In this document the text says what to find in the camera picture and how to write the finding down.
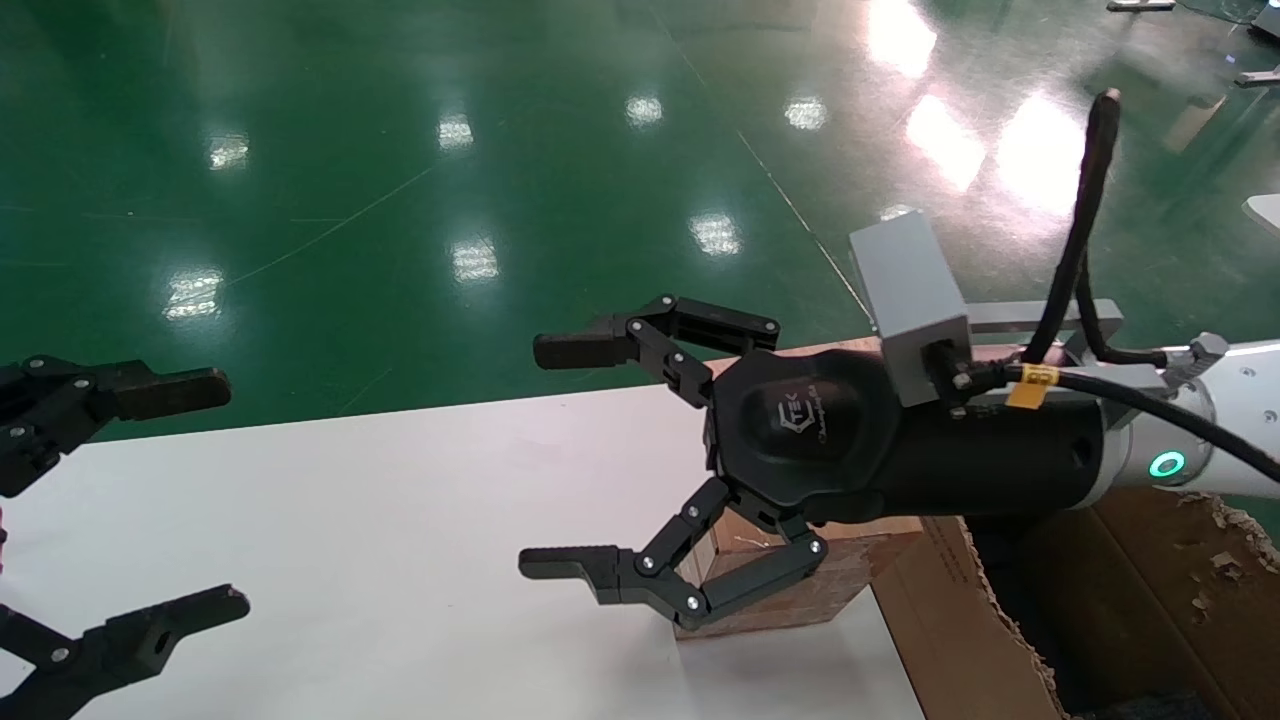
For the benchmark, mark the plywood board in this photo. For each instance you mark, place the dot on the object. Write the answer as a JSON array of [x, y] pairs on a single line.
[[820, 348]]

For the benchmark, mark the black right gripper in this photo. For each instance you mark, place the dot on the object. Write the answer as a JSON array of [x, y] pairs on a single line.
[[850, 450]]

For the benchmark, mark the grey flat floor base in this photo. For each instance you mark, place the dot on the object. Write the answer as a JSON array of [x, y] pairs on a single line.
[[1140, 4]]

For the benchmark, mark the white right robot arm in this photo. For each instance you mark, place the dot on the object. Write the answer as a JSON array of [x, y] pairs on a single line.
[[1240, 400]]

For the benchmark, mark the grey floor stand leg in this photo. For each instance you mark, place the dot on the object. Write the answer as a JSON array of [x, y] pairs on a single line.
[[1260, 76]]

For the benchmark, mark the small wooden box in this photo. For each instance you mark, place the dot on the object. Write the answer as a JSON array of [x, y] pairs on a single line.
[[800, 600]]

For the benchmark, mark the grey floor equipment corner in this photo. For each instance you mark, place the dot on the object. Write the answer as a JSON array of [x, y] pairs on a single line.
[[1268, 18]]

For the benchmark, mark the big cardboard box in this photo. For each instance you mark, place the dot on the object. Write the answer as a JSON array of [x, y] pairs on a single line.
[[940, 640]]

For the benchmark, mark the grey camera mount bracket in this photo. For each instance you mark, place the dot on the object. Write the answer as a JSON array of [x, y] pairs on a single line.
[[1005, 318]]

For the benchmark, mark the white rounded floor object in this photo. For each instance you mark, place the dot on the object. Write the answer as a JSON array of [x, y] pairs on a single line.
[[1265, 212]]

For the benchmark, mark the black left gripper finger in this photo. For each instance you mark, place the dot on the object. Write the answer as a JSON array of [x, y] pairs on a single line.
[[130, 645], [150, 392]]

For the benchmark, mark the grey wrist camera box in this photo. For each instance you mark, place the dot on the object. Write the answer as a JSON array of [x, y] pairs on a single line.
[[910, 290]]

